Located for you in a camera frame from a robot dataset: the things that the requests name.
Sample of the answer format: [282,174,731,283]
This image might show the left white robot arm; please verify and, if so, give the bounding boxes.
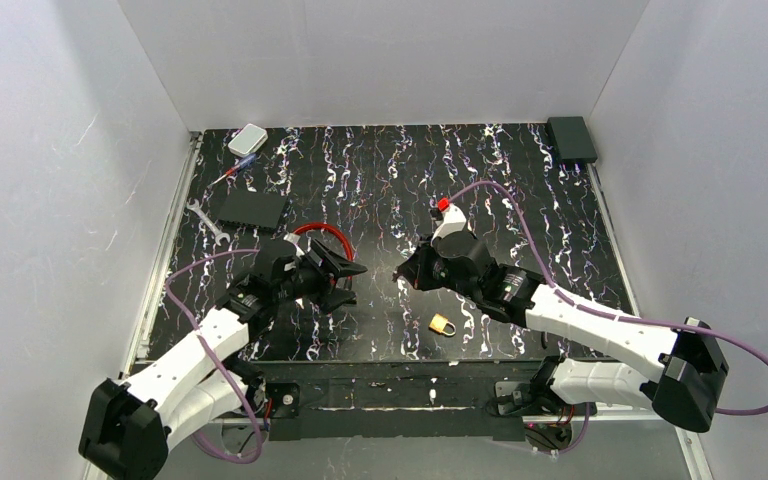
[78,234,367,479]

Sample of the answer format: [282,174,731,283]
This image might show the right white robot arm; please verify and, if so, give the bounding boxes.
[393,244,729,433]

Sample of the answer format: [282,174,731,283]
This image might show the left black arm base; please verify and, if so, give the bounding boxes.
[266,382,301,419]

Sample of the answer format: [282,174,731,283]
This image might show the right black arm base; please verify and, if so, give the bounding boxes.
[486,381,598,422]

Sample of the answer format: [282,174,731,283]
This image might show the brass padlock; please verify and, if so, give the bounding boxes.
[428,314,457,338]

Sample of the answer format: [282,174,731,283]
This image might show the black flat box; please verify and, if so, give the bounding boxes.
[218,190,289,231]

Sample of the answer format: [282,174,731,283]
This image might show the red blue screwdriver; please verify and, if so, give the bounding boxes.
[209,153,257,187]

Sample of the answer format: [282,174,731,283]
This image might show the silver wrench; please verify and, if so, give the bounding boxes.
[186,199,231,245]

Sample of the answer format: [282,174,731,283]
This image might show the white rectangular box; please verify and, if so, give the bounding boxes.
[227,123,268,157]

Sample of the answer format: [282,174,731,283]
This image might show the black corner box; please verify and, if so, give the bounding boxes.
[546,116,598,165]

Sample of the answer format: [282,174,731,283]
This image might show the red cable lock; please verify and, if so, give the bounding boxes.
[292,222,354,261]

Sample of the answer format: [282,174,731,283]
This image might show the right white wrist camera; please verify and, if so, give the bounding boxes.
[431,197,468,244]

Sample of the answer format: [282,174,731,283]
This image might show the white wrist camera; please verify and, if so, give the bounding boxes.
[431,197,468,244]
[283,232,305,257]

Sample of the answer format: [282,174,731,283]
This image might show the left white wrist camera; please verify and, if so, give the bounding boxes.
[283,232,305,257]

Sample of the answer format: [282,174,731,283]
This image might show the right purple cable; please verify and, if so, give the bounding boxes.
[447,180,768,417]

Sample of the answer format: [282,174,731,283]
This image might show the purple cable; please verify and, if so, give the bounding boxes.
[163,248,267,465]
[447,180,768,417]

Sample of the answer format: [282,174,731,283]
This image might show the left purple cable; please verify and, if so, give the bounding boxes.
[163,248,267,465]

